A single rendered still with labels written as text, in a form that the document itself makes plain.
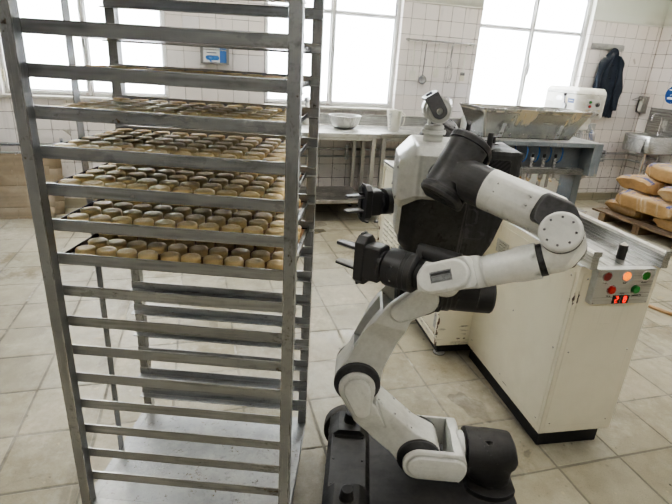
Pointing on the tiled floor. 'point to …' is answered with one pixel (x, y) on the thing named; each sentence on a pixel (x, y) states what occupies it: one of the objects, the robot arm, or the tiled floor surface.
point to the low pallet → (632, 222)
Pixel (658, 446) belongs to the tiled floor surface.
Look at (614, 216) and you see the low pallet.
